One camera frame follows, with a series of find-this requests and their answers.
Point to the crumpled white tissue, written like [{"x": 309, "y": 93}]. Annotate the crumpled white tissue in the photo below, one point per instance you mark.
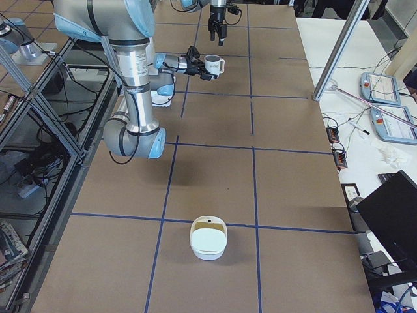
[{"x": 394, "y": 157}]

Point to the white ribbed HOME mug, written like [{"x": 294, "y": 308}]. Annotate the white ribbed HOME mug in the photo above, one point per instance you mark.
[{"x": 214, "y": 64}]

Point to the teach pendant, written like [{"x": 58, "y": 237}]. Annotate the teach pendant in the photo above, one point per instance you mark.
[
  {"x": 390, "y": 129},
  {"x": 379, "y": 88}
]

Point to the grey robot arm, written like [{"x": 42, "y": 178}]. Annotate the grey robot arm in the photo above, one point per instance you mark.
[
  {"x": 129, "y": 26},
  {"x": 195, "y": 5}
]

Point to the black power strip right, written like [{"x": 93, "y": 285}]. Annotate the black power strip right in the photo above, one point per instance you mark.
[{"x": 340, "y": 158}]

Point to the black power strip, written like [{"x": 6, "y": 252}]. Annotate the black power strip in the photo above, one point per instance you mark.
[
  {"x": 333, "y": 134},
  {"x": 340, "y": 158}
]

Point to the grey spare robot base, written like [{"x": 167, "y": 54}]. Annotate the grey spare robot base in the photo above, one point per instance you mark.
[{"x": 17, "y": 41}]

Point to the lower teach pendant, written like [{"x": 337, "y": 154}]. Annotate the lower teach pendant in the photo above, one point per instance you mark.
[{"x": 390, "y": 129}]

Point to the upper teach pendant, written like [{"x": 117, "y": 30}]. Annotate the upper teach pendant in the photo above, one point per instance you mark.
[{"x": 379, "y": 88}]

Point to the black laptop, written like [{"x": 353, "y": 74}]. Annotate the black laptop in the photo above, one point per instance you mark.
[{"x": 390, "y": 213}]

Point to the aluminium frame post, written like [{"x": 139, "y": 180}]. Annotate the aluminium frame post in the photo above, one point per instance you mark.
[{"x": 349, "y": 26}]

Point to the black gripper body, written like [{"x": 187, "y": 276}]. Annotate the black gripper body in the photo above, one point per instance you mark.
[
  {"x": 191, "y": 69},
  {"x": 216, "y": 14}
]

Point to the black power strip left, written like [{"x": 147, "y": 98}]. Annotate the black power strip left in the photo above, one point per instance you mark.
[{"x": 333, "y": 134}]

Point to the white plastic lidded bin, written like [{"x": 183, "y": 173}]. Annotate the white plastic lidded bin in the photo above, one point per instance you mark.
[{"x": 208, "y": 237}]

